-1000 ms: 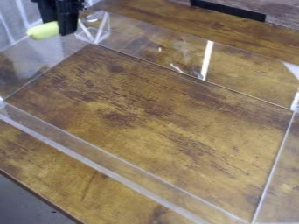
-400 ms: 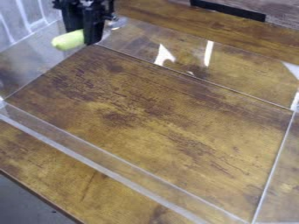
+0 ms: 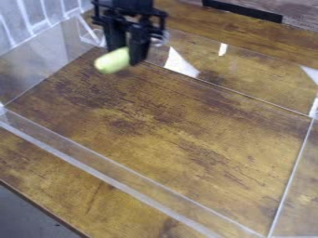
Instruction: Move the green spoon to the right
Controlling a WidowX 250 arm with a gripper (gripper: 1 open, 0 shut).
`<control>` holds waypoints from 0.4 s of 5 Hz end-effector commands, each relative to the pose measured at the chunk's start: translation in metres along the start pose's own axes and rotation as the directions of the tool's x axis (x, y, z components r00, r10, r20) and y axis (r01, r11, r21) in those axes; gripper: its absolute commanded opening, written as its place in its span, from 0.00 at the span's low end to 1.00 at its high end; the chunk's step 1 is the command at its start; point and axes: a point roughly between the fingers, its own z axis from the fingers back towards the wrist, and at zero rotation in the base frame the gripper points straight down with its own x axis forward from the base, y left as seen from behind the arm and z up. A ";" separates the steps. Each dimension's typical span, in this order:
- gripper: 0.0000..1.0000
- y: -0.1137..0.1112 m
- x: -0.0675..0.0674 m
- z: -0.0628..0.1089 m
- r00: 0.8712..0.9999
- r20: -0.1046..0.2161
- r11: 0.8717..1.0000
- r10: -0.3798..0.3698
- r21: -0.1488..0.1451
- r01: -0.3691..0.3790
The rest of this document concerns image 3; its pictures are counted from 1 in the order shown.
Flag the clear acrylic enclosure wall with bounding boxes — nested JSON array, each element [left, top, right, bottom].
[[0, 0, 318, 238]]

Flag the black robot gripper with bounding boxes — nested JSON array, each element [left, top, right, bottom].
[[91, 0, 168, 66]]

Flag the green handled metal spoon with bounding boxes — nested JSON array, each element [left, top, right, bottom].
[[94, 31, 168, 74]]

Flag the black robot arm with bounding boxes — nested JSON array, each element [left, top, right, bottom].
[[91, 0, 168, 66]]

